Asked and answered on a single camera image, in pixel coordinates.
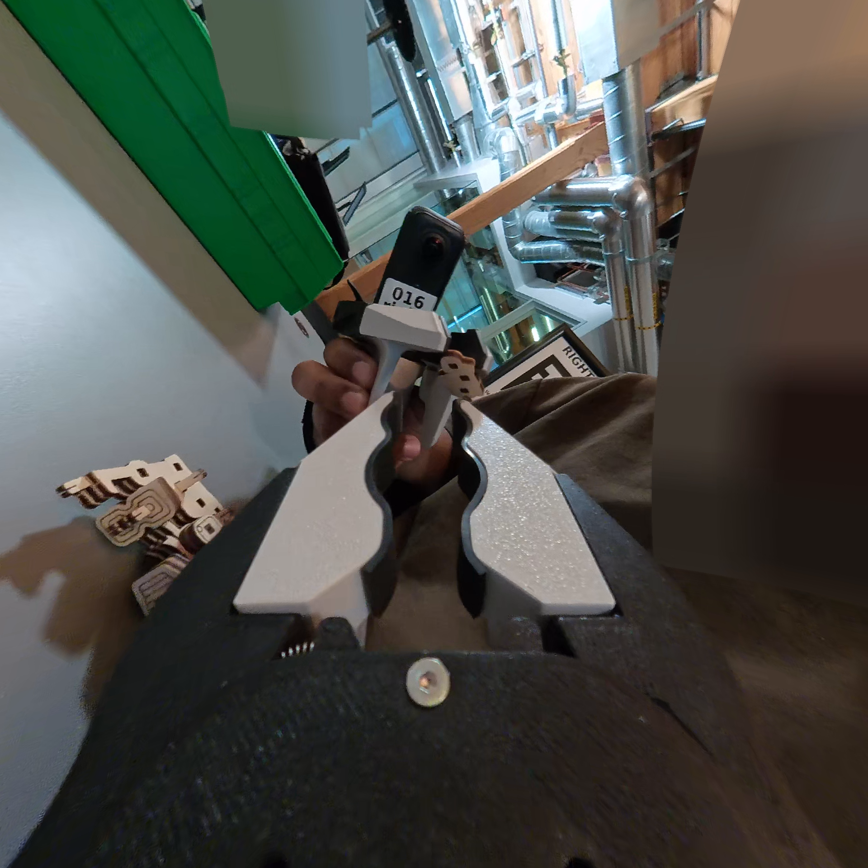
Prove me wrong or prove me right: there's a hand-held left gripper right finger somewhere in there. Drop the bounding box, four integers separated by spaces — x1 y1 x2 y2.
452 400 618 621

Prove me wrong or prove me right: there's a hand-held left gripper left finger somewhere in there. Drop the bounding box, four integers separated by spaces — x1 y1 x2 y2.
232 392 400 646

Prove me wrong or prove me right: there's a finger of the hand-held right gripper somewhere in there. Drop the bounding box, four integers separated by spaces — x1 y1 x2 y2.
415 363 458 448
358 305 451 411

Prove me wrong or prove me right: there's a small wooden puzzle piece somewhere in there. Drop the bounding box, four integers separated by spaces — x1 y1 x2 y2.
439 351 485 400

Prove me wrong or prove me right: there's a wooden puzzle model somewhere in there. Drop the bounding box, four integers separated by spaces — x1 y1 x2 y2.
56 453 236 616

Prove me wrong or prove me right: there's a grey desk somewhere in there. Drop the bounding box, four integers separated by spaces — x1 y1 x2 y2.
0 108 326 868

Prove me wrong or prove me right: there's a person's right hand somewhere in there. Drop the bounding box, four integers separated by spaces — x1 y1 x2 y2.
292 337 454 492

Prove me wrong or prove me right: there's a black bag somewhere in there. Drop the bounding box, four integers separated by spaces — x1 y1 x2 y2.
280 136 351 260

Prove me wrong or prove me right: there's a wooden handrail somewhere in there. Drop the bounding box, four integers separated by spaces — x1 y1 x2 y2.
315 118 611 320

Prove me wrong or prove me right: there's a cluster of silver ducts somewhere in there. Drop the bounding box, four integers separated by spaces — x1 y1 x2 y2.
369 0 679 374

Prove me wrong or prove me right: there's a green plastic crate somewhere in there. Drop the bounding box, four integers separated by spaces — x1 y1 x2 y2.
7 0 345 314

